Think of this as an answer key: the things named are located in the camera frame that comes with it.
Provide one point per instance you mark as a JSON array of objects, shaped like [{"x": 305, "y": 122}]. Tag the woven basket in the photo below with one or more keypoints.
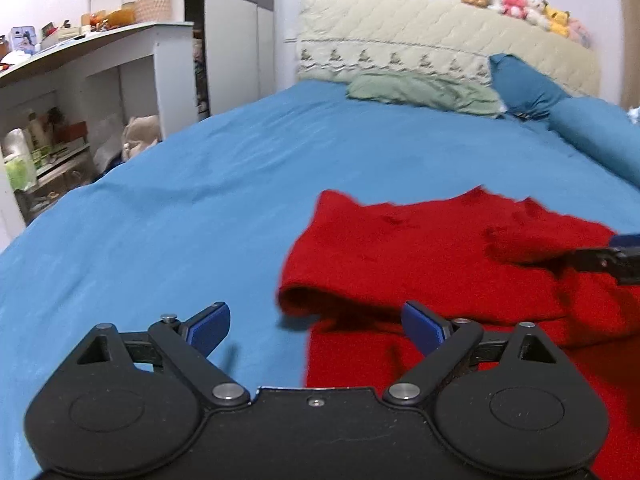
[{"x": 146, "y": 11}]

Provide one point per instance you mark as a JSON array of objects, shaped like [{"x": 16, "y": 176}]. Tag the beige bag on floor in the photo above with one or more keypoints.
[{"x": 140, "y": 133}]

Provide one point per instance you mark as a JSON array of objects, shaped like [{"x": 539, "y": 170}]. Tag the blue bed sheet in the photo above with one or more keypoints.
[{"x": 211, "y": 213}]

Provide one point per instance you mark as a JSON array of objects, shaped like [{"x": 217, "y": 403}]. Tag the photo frame on desk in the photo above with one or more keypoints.
[{"x": 24, "y": 39}]

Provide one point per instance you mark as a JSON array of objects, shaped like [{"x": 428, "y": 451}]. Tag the dark blue pillow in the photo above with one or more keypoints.
[{"x": 526, "y": 93}]

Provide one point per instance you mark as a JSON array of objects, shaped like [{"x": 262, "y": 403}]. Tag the grey white wardrobe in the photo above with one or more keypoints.
[{"x": 238, "y": 48}]

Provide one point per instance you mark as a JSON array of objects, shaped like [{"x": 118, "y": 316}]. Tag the green pillow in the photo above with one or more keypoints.
[{"x": 436, "y": 92}]

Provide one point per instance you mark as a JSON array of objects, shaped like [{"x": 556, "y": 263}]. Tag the light pink plush toy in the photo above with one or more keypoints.
[{"x": 578, "y": 33}]

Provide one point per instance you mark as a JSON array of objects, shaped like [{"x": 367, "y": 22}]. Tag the light blue striped cloth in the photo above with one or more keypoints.
[{"x": 634, "y": 115}]

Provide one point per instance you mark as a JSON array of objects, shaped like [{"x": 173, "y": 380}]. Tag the cream quilted headboard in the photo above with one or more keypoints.
[{"x": 339, "y": 39}]

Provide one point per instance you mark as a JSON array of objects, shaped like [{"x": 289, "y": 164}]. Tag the red knit sweater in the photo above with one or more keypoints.
[{"x": 478, "y": 256}]

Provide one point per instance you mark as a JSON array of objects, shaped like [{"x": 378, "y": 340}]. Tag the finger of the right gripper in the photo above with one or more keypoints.
[{"x": 620, "y": 259}]

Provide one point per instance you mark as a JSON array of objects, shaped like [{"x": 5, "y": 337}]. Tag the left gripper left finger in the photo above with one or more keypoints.
[{"x": 125, "y": 404}]

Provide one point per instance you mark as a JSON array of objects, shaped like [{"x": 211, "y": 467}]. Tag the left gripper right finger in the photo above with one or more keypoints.
[{"x": 505, "y": 403}]

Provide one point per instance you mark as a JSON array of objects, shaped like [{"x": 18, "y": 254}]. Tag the white desk shelf unit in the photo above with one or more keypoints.
[{"x": 138, "y": 70}]

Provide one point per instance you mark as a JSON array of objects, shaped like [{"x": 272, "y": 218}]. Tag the yellow plush toy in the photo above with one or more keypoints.
[{"x": 557, "y": 20}]

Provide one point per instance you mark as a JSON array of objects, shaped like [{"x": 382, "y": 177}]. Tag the blue rolled duvet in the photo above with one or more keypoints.
[{"x": 602, "y": 131}]

